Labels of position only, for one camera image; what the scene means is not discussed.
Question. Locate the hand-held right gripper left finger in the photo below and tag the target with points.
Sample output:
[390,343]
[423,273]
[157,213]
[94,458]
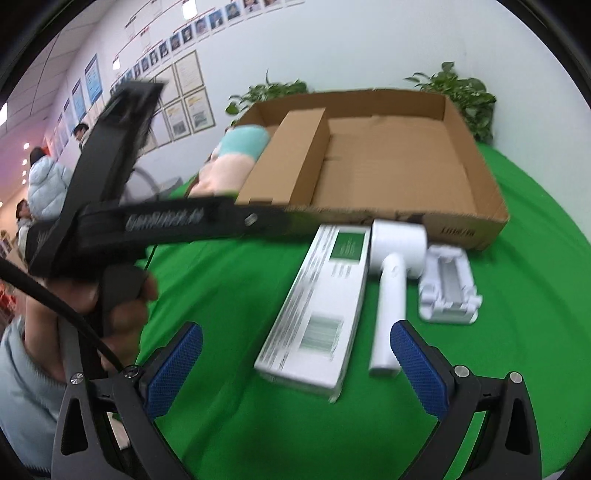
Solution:
[178,369]

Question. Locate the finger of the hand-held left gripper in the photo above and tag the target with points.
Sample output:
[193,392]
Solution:
[115,147]
[277,221]

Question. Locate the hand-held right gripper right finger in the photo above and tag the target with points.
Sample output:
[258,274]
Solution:
[418,364]

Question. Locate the white handheld device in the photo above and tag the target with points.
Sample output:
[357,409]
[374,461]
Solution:
[392,286]

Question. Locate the white box with green label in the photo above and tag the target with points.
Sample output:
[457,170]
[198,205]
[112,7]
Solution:
[318,304]

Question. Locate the large cardboard box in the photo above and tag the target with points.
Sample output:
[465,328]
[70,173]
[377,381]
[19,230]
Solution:
[392,161]

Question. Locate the person's left forearm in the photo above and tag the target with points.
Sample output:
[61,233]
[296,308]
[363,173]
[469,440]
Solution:
[23,401]

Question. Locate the person's left hand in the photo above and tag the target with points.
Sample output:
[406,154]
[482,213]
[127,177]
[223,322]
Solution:
[129,318]

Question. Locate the grey curved object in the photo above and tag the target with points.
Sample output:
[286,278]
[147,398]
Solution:
[159,184]

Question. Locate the small cardboard box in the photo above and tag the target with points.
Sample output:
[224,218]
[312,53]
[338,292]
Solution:
[291,152]

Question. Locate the teal and pink plush toy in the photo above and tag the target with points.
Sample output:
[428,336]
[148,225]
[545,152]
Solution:
[231,166]

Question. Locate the green potted plant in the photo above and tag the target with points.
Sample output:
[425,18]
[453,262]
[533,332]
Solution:
[466,97]
[268,94]

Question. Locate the row of portrait photos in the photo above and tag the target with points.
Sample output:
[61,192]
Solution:
[184,34]

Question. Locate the green tablecloth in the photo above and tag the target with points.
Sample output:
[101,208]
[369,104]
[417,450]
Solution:
[531,277]

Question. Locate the blue wall poster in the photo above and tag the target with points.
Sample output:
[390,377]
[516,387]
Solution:
[93,78]
[79,99]

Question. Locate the framed wall certificate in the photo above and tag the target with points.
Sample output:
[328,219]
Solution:
[167,85]
[176,121]
[189,71]
[199,110]

